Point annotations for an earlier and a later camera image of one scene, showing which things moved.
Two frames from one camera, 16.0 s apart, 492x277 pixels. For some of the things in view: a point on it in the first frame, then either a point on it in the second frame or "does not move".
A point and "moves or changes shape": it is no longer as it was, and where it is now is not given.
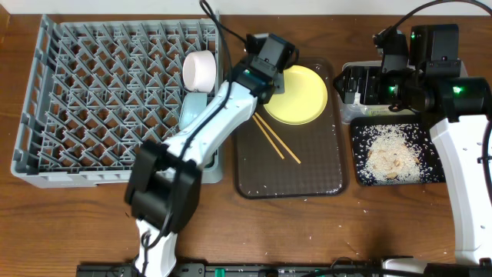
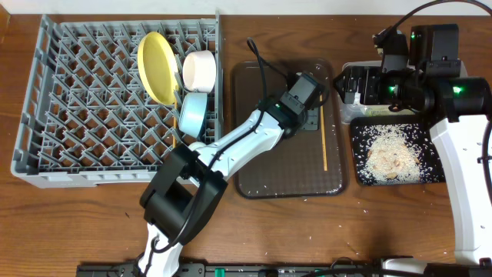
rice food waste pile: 397,152 does not move
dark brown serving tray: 320,146 does not move
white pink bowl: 199,71 does not move
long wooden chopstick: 277,138 -> 324,136
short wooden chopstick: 269,138 moves or changes shape
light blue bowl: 193,104 does not move
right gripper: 354,75 does not move
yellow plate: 304,98 moves or changes shape
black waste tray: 390,151 does not move
